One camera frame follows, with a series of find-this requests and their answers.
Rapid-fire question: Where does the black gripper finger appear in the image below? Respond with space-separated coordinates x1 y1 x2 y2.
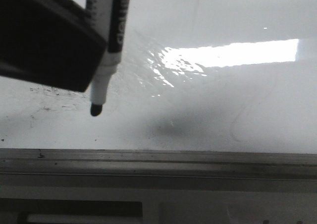
0 0 105 92

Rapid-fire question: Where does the white whiteboard marker black tip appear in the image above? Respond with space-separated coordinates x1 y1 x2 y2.
86 0 130 116

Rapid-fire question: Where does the white whiteboard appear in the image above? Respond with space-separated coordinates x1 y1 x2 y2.
0 0 317 154

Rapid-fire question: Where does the grey aluminium whiteboard frame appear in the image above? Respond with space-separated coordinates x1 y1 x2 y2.
0 148 317 179

